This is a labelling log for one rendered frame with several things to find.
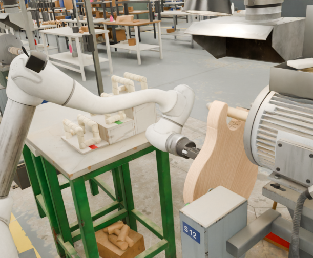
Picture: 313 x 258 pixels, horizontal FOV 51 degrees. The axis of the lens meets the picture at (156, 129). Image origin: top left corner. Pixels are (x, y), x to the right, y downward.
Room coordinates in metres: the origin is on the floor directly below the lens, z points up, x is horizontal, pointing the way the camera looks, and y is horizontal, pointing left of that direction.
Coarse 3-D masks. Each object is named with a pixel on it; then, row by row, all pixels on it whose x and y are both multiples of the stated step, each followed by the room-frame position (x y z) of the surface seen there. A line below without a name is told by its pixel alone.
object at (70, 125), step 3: (63, 120) 1.58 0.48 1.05; (66, 120) 1.56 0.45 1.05; (69, 120) 1.56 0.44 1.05; (66, 123) 1.54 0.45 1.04; (69, 123) 1.52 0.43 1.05; (72, 123) 1.51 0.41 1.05; (69, 126) 1.51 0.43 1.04; (72, 126) 1.48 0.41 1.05; (75, 126) 1.47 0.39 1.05; (78, 126) 1.46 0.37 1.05; (72, 129) 1.48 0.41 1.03; (75, 129) 1.45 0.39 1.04; (78, 129) 1.44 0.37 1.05; (81, 129) 1.45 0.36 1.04
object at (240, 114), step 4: (208, 108) 1.04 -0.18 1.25; (228, 108) 0.98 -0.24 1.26; (232, 108) 0.98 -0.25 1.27; (228, 112) 0.97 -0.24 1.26; (232, 112) 0.96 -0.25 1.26; (236, 112) 0.95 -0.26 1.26; (240, 112) 0.94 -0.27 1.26; (244, 112) 0.93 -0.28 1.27; (228, 116) 0.97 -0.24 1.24; (232, 116) 0.96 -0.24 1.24; (236, 116) 0.94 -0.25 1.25; (240, 116) 0.93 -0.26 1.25; (244, 116) 0.92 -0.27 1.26; (244, 120) 0.92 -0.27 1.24
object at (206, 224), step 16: (208, 192) 0.74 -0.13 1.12; (224, 192) 0.73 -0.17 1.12; (192, 208) 0.67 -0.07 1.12; (208, 208) 0.67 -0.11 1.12; (224, 208) 0.66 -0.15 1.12; (240, 208) 0.67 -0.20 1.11; (192, 224) 0.64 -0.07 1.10; (208, 224) 0.61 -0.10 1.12; (224, 224) 0.64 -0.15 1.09; (240, 224) 0.68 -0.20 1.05; (192, 240) 0.64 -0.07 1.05; (208, 240) 0.60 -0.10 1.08; (224, 240) 0.64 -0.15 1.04; (192, 256) 0.64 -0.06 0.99; (208, 256) 0.60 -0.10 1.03; (224, 256) 0.64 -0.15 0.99
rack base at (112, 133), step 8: (96, 120) 1.60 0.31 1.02; (104, 120) 1.59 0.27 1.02; (120, 120) 1.57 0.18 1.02; (128, 120) 1.56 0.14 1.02; (88, 128) 1.67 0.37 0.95; (104, 128) 1.50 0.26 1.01; (112, 128) 1.50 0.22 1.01; (120, 128) 1.52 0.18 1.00; (128, 128) 1.55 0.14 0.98; (104, 136) 1.52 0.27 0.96; (112, 136) 1.49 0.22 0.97; (120, 136) 1.52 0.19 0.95; (128, 136) 1.55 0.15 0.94
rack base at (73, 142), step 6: (90, 132) 1.64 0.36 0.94; (72, 138) 1.58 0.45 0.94; (90, 138) 1.56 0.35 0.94; (72, 144) 1.50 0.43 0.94; (78, 144) 1.49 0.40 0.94; (96, 144) 1.48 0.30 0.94; (102, 144) 1.47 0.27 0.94; (108, 144) 1.48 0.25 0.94; (78, 150) 1.43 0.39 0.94; (84, 150) 1.42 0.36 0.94; (90, 150) 1.42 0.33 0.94
